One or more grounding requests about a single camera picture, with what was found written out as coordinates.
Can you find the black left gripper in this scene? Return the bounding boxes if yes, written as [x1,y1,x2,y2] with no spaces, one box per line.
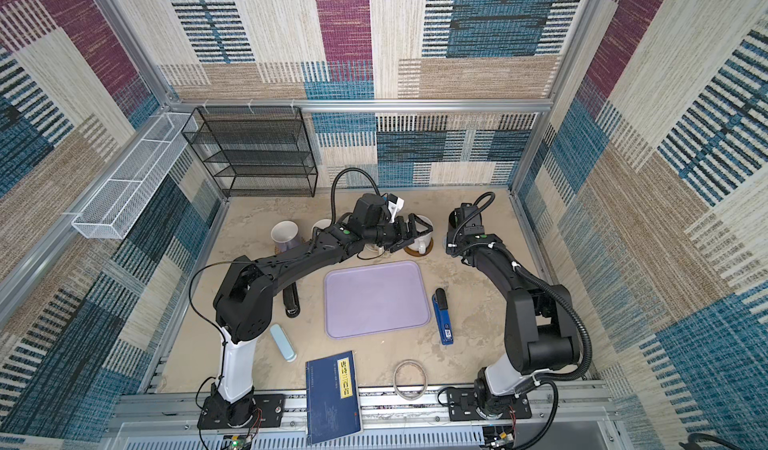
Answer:
[362,215,432,253]

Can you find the white ceramic mug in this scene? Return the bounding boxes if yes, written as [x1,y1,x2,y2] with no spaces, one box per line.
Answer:
[407,214,433,256]

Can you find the brown round coaster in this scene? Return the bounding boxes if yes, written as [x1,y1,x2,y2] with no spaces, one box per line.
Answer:
[404,240,434,257]

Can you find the light blue mug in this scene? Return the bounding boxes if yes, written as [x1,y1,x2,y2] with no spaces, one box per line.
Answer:
[312,218,331,232]

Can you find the lilac white mug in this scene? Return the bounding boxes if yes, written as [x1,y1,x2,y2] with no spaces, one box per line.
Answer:
[270,220,304,254]

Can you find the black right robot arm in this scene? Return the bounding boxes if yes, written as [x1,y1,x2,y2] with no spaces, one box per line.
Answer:
[445,191,593,449]

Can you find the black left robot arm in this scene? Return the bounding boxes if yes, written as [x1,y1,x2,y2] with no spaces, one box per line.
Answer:
[190,167,433,428]

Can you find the blue stapler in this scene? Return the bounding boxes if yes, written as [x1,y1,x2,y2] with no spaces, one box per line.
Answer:
[432,288,454,346]

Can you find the lilac plastic tray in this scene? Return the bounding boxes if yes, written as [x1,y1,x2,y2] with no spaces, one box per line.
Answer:
[324,261,431,340]

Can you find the clear tape roll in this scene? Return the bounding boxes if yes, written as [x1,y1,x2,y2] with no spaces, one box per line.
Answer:
[392,359,428,402]

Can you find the black stapler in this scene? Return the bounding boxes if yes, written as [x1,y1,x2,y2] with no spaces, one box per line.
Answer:
[282,283,301,318]

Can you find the light blue small case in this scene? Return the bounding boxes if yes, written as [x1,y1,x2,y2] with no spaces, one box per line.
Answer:
[270,324,297,362]

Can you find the dark blue book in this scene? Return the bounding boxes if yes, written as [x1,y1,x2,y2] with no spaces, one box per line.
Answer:
[305,351,362,445]

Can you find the black wire shelf rack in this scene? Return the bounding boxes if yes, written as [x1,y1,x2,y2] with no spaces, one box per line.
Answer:
[182,106,318,198]

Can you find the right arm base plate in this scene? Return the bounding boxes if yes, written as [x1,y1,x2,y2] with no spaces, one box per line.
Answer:
[436,386,532,421]

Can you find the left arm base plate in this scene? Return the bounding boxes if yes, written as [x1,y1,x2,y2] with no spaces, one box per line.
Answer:
[197,392,285,430]

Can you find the white wire mesh basket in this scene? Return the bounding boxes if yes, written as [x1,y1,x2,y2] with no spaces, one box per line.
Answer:
[72,112,190,240]

